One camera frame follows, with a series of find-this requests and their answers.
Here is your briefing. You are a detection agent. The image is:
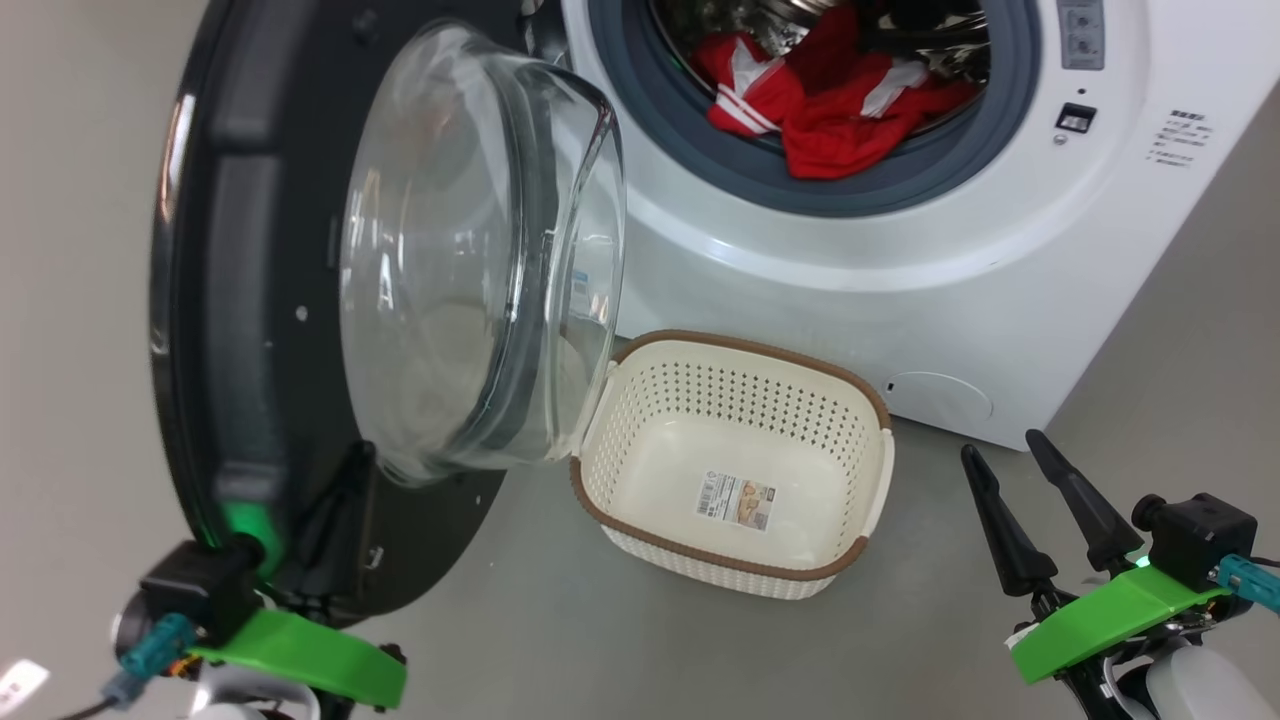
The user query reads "red garment with white panel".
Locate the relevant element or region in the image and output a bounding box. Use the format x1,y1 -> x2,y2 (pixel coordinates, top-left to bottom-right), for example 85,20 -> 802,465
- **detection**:
783,5 -> 981,181

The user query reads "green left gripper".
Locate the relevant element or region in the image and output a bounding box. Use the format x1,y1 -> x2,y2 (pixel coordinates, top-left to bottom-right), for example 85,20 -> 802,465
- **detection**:
190,445 -> 408,709

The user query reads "metal door hinge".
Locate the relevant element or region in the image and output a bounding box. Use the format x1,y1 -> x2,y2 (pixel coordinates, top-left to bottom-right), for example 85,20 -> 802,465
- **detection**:
520,0 -> 563,63

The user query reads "white washing machine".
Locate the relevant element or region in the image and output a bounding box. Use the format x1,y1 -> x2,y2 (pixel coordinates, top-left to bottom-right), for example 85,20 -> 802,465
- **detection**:
520,0 -> 1280,451

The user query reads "printed warning text label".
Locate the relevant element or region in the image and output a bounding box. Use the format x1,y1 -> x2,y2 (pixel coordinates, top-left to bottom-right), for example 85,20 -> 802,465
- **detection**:
1145,110 -> 1216,169

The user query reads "round drain filter cover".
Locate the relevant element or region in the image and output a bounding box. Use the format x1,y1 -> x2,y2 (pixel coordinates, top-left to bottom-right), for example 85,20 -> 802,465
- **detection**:
885,372 -> 994,426

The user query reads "cream perforated laundry basket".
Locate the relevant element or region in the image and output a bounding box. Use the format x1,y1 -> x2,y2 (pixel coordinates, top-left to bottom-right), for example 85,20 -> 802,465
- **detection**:
569,330 -> 896,601

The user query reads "teal camera cable plug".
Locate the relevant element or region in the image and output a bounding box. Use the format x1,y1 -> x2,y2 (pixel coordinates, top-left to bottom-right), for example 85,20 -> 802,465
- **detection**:
100,613 -> 196,711
1218,555 -> 1280,613

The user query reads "black round glass washer door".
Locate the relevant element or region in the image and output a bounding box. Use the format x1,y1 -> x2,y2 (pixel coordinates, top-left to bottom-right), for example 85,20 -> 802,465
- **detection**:
148,0 -> 628,629

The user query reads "washing machine drum interior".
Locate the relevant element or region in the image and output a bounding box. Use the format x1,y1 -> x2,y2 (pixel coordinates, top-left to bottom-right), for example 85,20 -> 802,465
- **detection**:
650,0 -> 991,91

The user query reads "teal right camera cable plug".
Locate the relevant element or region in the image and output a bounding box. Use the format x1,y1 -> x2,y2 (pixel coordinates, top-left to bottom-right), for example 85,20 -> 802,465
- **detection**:
1218,555 -> 1280,613

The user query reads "grey instruction sticker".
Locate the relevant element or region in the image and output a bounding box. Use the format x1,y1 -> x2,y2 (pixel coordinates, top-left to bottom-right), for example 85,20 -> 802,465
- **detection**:
1058,0 -> 1106,71

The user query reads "teal left camera cable plug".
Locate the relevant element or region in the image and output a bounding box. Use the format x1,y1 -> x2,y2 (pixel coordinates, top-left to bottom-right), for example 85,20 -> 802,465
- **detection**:
100,613 -> 196,711

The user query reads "product label sticker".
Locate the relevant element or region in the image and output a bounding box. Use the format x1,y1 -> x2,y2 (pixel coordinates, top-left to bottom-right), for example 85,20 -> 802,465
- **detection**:
696,472 -> 778,531

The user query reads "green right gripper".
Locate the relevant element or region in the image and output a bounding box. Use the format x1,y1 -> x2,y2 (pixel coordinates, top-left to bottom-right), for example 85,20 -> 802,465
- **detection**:
960,429 -> 1231,720

